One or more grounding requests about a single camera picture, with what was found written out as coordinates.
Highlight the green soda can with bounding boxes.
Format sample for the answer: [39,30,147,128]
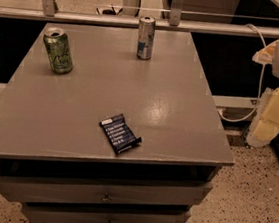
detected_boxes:
[43,27,73,74]

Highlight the metal railing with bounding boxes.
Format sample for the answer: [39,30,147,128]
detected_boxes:
[0,0,279,38]

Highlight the grey drawer cabinet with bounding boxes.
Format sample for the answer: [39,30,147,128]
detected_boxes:
[0,25,234,223]

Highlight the dark blue snack packet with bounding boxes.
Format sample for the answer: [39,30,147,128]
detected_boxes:
[99,113,142,154]

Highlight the silver blue redbull can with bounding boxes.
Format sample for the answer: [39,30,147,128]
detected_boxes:
[137,16,156,60]

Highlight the white cable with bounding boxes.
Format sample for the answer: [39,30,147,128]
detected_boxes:
[216,21,272,126]

